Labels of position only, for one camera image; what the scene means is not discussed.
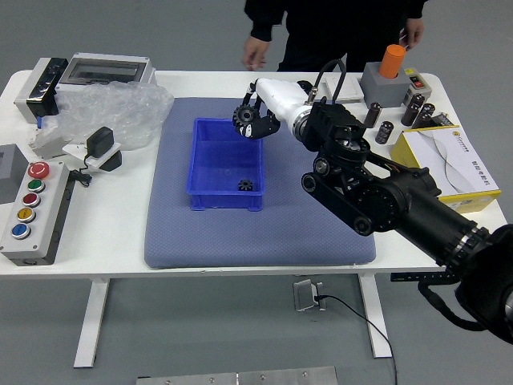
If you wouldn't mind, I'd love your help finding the metal floor socket box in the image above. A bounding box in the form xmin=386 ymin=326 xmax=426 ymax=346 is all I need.
xmin=293 ymin=279 xmax=326 ymax=312

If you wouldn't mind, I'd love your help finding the person's left hand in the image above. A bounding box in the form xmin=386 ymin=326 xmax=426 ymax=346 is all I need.
xmin=398 ymin=16 xmax=425 ymax=51

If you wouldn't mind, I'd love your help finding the grey metal plate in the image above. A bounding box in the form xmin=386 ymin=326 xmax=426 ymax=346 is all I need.
xmin=135 ymin=365 xmax=338 ymax=385

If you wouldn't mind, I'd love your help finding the large black gear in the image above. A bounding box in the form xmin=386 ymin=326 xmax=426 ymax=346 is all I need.
xmin=232 ymin=104 xmax=256 ymax=126

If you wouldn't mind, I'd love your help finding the grey box with black face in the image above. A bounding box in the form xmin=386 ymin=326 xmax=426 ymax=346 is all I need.
xmin=13 ymin=57 xmax=68 ymax=124

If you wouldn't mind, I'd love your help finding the blue plastic box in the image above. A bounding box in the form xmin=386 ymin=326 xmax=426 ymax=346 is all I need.
xmin=187 ymin=116 xmax=266 ymax=213

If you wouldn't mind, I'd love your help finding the black cylindrical capacitor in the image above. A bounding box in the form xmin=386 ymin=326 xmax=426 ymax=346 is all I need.
xmin=412 ymin=103 xmax=437 ymax=129
xmin=375 ymin=120 xmax=394 ymax=144
xmin=400 ymin=92 xmax=425 ymax=126
xmin=363 ymin=101 xmax=382 ymax=128

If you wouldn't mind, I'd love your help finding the yellow and white cardboard box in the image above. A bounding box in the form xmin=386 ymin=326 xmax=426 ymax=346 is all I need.
xmin=390 ymin=126 xmax=502 ymax=213

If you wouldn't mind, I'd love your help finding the small black electronic module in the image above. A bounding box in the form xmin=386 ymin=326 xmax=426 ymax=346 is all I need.
xmin=430 ymin=112 xmax=460 ymax=128

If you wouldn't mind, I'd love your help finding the grey square block holder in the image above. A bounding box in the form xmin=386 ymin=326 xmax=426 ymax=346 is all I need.
xmin=359 ymin=62 xmax=410 ymax=107

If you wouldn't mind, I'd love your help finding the orange cylinder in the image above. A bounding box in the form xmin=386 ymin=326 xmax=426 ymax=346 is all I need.
xmin=379 ymin=43 xmax=406 ymax=79

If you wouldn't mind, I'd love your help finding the grey hollow block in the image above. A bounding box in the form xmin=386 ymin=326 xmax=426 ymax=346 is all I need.
xmin=0 ymin=143 xmax=30 ymax=205

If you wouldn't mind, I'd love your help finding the person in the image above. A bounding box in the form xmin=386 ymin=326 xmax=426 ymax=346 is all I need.
xmin=244 ymin=0 xmax=428 ymax=73

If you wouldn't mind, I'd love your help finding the grey-blue mat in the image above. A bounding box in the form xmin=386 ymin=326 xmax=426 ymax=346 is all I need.
xmin=143 ymin=97 xmax=377 ymax=269

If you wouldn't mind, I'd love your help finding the white box with clear lid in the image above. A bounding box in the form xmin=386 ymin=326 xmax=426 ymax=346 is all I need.
xmin=54 ymin=51 xmax=156 ymax=92

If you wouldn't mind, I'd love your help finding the black power adapter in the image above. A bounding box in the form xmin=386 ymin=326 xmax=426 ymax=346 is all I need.
xmin=86 ymin=126 xmax=115 ymax=158

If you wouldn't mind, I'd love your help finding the grey five-button control box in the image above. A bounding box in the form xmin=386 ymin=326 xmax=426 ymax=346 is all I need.
xmin=0 ymin=160 xmax=75 ymax=266

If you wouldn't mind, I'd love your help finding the clear bubble wrap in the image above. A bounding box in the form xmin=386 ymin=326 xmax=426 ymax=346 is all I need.
xmin=42 ymin=79 xmax=174 ymax=152

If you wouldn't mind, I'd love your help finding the person's right hand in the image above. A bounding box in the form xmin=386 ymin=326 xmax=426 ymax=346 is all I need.
xmin=242 ymin=34 xmax=268 ymax=72

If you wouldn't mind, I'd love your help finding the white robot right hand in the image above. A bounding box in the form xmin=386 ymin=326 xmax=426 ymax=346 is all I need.
xmin=232 ymin=78 xmax=312 ymax=140

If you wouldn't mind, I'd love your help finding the white two-button switch box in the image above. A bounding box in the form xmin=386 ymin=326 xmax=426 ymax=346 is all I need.
xmin=402 ymin=67 xmax=432 ymax=104

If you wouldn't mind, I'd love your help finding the black table control panel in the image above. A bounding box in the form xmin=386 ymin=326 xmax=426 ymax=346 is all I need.
xmin=390 ymin=271 xmax=450 ymax=282

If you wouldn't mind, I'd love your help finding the white wall switch plate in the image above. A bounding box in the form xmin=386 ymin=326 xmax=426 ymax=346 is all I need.
xmin=323 ymin=75 xmax=364 ymax=101

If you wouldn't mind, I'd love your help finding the white table leg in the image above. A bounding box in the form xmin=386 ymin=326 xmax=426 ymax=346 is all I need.
xmin=73 ymin=277 xmax=110 ymax=368
xmin=357 ymin=274 xmax=394 ymax=359

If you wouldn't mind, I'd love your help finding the small white bagged part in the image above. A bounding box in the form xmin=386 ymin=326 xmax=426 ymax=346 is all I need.
xmin=27 ymin=115 xmax=75 ymax=160

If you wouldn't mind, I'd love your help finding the black adapter cord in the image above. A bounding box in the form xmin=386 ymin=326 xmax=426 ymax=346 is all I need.
xmin=70 ymin=154 xmax=93 ymax=188

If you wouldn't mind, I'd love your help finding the black floor cable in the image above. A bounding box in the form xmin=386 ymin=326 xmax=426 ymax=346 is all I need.
xmin=314 ymin=294 xmax=398 ymax=385

